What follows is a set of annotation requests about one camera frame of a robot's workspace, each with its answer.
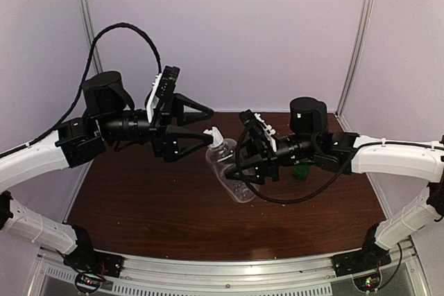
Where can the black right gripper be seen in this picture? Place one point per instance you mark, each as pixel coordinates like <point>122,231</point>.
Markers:
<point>265,163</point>

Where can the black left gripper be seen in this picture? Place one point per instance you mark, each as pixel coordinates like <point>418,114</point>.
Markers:
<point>168,145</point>

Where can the clear plastic bottle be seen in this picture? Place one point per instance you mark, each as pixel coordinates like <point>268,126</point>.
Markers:
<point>220,158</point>

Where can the white flip bottle cap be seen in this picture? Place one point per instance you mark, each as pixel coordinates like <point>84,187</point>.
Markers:
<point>215,136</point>

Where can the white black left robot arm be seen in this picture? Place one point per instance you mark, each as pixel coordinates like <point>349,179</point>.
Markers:
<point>110,119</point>

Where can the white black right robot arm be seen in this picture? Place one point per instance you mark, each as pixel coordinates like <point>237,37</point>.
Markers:
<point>349,152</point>

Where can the green plastic bottle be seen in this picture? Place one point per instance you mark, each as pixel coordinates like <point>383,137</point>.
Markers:
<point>301,171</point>

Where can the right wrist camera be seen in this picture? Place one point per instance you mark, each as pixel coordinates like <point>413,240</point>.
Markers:
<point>259,130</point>

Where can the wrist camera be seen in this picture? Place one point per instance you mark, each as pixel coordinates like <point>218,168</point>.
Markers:
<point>162,90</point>
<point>259,130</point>

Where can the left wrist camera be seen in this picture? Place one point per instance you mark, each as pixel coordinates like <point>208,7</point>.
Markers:
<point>162,90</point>

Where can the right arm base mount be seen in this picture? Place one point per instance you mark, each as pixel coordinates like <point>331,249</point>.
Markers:
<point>365,263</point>

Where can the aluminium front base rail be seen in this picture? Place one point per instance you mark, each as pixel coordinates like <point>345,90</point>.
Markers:
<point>307,275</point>

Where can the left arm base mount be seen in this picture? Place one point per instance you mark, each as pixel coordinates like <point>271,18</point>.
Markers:
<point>91,266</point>

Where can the left aluminium frame post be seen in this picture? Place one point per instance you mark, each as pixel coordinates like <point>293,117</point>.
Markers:
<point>87,20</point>

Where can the aluminium corner post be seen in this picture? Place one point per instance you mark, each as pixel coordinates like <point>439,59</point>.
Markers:
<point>358,46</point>

